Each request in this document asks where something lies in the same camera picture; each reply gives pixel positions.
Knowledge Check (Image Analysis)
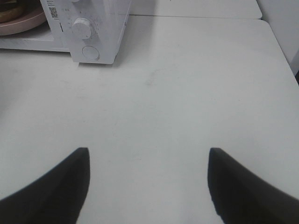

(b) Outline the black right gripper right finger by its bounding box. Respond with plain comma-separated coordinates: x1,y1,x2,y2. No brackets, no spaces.
207,148,299,224

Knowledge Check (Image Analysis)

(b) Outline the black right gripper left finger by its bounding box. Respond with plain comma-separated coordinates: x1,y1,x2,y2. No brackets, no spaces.
0,147,90,224

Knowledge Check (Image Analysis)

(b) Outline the round white door button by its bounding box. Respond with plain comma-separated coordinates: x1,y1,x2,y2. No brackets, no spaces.
82,46,100,61

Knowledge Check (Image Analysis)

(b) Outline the pink round plate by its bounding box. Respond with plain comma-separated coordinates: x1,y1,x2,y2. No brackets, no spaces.
0,2,47,36

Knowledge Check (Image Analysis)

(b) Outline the burger with lettuce and cheese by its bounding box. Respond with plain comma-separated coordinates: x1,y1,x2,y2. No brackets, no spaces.
0,0,26,23

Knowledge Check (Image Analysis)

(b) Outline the white microwave oven body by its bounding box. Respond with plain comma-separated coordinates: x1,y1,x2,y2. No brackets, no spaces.
0,0,131,64

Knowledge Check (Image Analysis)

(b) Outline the lower white timer knob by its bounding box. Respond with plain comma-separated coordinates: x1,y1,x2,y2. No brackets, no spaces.
71,17,92,40

